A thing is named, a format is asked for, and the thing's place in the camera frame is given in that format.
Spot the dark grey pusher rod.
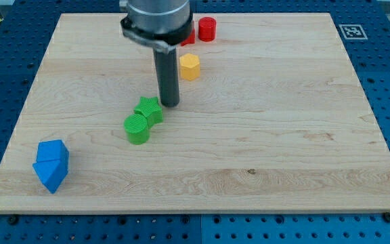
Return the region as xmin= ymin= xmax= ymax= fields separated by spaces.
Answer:
xmin=153 ymin=49 xmax=179 ymax=108

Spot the green star block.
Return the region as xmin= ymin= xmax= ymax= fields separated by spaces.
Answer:
xmin=133 ymin=96 xmax=163 ymax=128

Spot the green cylinder block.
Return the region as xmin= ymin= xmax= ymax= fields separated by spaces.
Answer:
xmin=123 ymin=114 xmax=150 ymax=145

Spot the red block behind arm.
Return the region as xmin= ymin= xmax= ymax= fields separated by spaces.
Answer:
xmin=180 ymin=22 xmax=195 ymax=46

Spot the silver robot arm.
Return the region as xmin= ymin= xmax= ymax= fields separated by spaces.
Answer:
xmin=119 ymin=0 xmax=193 ymax=108

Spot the blue cube block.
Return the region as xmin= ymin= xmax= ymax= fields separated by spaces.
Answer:
xmin=36 ymin=140 xmax=69 ymax=163

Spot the yellow hexagon block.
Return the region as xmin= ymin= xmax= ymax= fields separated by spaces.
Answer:
xmin=179 ymin=54 xmax=200 ymax=81

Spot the red cylinder block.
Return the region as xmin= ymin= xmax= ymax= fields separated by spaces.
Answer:
xmin=198 ymin=17 xmax=217 ymax=42

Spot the light wooden board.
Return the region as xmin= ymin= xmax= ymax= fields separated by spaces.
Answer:
xmin=0 ymin=13 xmax=390 ymax=214

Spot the blue triangular prism block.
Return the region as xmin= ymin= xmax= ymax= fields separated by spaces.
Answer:
xmin=32 ymin=159 xmax=68 ymax=194

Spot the white fiducial marker tag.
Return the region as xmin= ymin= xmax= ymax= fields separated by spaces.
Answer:
xmin=339 ymin=24 xmax=368 ymax=40

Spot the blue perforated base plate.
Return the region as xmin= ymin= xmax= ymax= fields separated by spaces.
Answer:
xmin=0 ymin=0 xmax=390 ymax=243

